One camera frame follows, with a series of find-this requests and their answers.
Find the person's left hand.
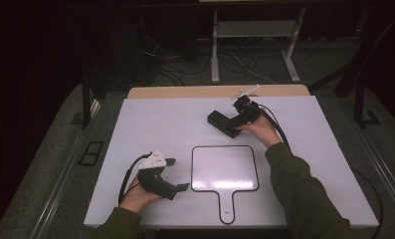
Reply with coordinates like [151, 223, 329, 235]
[119, 176, 163, 214]

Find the white whiteboard with handle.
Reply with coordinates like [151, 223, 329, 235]
[190, 144, 260, 226]

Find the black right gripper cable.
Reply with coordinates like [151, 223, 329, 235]
[256, 104, 291, 147]

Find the person's right hand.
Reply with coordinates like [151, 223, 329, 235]
[235, 115, 283, 149]

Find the black whiteboard eraser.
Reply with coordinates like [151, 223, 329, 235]
[207, 110, 242, 139]

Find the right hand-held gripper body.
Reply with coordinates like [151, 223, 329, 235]
[230, 84, 263, 126]

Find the grey metal stand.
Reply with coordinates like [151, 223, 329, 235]
[210, 7, 307, 85]

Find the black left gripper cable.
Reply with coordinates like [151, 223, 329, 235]
[117, 151, 152, 207]

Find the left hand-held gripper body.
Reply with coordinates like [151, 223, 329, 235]
[137, 149, 180, 201]

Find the black floor cable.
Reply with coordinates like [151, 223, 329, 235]
[349, 166, 385, 239]

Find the wooden table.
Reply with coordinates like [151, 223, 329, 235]
[127, 84, 311, 100]

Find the black metal stand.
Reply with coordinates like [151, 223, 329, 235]
[70, 70, 102, 130]
[307, 6, 382, 129]

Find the white floor cable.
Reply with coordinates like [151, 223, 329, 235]
[224, 49, 280, 86]

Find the aluminium floor rail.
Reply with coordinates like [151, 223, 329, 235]
[28, 99, 102, 239]
[356, 124, 395, 217]

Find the bundle of black floor cables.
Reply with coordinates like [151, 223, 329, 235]
[140, 32, 213, 88]

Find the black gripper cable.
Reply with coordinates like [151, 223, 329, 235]
[117, 151, 152, 207]
[256, 104, 291, 147]

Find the black floor socket frame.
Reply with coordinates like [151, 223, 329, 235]
[77, 140, 105, 167]

